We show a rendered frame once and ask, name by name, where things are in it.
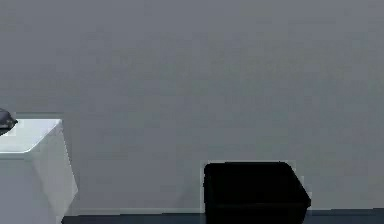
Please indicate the dark grey rounded object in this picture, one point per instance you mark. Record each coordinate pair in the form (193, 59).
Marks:
(5, 120)

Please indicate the black bin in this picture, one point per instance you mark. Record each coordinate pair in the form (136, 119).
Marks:
(253, 190)

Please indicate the white cabinet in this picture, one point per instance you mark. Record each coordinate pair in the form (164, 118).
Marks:
(30, 173)

